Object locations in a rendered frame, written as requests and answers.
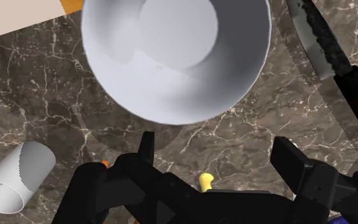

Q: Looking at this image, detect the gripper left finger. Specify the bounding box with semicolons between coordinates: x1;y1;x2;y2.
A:
51;131;203;224

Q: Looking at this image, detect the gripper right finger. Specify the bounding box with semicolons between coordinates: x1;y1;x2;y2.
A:
270;136;358;224

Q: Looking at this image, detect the small yellow object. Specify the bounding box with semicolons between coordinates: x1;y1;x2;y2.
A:
198;172;216;193

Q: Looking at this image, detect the white cylindrical cup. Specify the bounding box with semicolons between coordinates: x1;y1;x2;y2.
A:
0;141;57;215

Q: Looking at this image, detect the white bowl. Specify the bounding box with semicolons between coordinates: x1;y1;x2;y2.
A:
81;0;272;126

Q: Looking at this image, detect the kitchen knife with dark handle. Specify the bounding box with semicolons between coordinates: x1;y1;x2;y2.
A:
285;0;358;149

